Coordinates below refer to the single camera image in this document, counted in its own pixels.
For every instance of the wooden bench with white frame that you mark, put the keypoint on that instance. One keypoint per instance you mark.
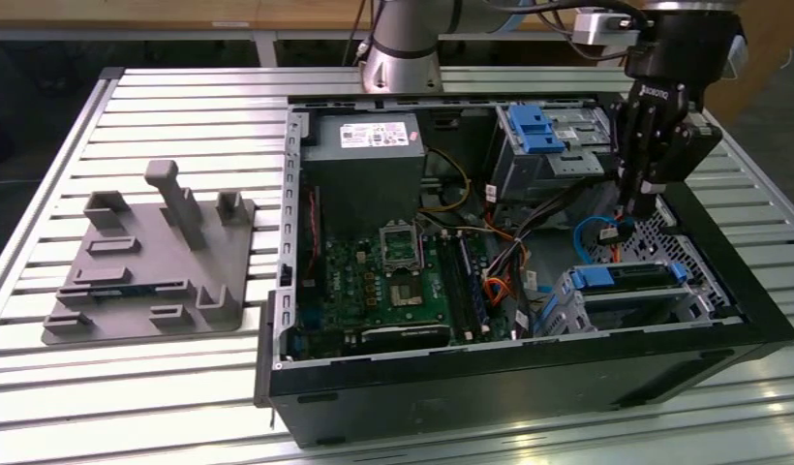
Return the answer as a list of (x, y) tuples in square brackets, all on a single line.
[(178, 12)]

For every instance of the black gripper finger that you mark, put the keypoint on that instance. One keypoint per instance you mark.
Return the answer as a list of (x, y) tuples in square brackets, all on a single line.
[(688, 150), (637, 145)]

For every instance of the CPU socket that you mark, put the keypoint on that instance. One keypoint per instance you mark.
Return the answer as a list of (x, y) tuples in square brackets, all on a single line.
[(408, 294)]

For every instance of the metal disk bay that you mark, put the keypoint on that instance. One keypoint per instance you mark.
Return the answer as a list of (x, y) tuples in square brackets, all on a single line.
[(630, 310)]

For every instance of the grey power supply unit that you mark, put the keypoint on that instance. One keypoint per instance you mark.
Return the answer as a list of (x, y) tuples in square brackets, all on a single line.
[(362, 184)]

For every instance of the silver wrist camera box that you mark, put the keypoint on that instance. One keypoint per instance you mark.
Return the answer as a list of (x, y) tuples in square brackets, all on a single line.
[(597, 29)]

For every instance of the hard disk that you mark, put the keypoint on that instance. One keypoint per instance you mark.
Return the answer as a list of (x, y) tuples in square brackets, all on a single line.
[(594, 277)]

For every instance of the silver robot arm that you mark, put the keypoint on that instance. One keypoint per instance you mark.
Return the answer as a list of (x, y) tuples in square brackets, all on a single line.
[(404, 58)]

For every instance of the green motherboard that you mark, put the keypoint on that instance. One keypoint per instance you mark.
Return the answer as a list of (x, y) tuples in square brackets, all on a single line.
[(358, 290)]

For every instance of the grey parts rack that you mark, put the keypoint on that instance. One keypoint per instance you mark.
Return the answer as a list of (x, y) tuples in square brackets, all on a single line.
[(158, 261)]

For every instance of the black graphics card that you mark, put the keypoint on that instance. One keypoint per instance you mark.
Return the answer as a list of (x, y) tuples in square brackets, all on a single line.
[(404, 334)]

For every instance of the blue drive cage latch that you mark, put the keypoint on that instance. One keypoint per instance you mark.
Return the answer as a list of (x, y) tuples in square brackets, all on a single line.
[(533, 128)]

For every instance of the black PC case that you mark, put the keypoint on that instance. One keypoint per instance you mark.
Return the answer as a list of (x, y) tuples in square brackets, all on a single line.
[(501, 387)]

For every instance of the metal drive cage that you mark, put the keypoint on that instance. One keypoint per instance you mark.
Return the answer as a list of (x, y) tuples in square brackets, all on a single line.
[(533, 174)]

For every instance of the RAM stick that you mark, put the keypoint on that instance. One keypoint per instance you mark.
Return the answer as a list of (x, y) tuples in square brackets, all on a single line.
[(474, 286)]

